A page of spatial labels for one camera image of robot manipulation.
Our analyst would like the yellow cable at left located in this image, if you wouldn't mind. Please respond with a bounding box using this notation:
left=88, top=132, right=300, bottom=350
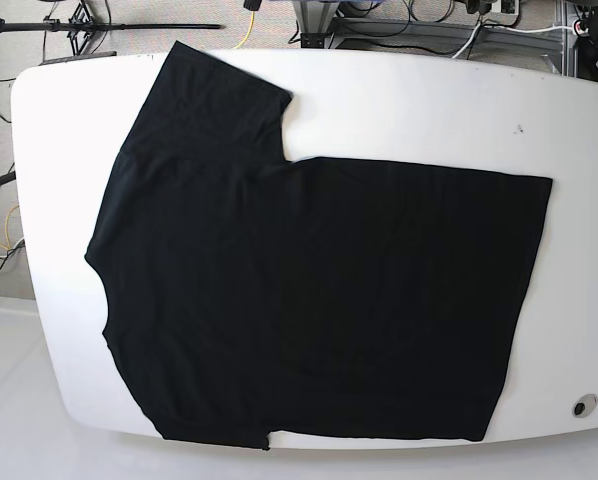
left=0, top=204, right=25, bottom=260

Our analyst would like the white cable at top right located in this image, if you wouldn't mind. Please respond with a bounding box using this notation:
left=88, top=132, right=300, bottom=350
left=453, top=19, right=580, bottom=60

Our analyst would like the black T-shirt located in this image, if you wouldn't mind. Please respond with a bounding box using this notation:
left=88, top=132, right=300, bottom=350
left=85, top=43, right=553, bottom=450

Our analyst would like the right table grommet hole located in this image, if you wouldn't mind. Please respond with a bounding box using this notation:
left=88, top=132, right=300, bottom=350
left=572, top=394, right=598, bottom=418

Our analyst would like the grey aluminium frame stand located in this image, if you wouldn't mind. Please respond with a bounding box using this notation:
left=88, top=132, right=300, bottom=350
left=290, top=1, right=577, bottom=77

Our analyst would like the black tripod pole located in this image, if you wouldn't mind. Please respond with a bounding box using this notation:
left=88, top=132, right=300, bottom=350
left=0, top=22, right=225, bottom=34

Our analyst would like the yellow cable at top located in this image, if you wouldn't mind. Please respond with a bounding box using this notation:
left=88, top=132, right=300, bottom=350
left=235, top=9, right=257, bottom=50

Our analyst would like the yellow cable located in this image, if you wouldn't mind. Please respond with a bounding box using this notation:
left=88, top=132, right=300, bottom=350
left=0, top=204, right=25, bottom=260
left=235, top=9, right=257, bottom=50

